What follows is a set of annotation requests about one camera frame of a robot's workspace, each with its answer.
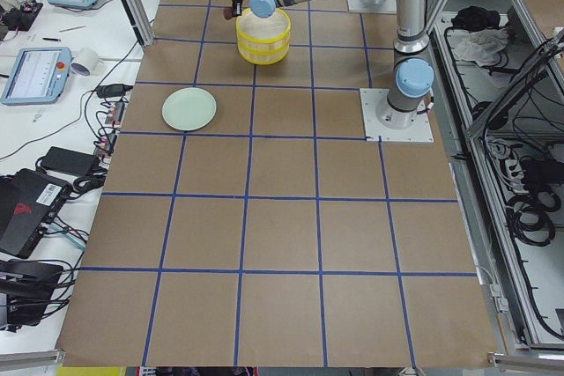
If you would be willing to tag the lower teach pendant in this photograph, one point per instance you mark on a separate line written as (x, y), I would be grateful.
(37, 77)

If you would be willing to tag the light green plate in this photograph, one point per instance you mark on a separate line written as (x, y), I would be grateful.
(189, 109)

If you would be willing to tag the black power adapter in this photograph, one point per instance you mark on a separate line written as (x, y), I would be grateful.
(70, 162)

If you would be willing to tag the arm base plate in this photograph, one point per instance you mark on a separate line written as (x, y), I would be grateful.
(373, 6)
(382, 123)

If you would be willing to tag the white tape roll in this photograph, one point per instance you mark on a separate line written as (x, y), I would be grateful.
(87, 63)

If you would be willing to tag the black computer box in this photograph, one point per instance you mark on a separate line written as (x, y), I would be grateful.
(30, 200)

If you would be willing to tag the dark red bun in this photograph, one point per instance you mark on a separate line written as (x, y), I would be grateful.
(226, 13)

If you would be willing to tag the yellow steamer layer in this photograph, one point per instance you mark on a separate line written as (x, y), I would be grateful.
(263, 53)
(253, 29)

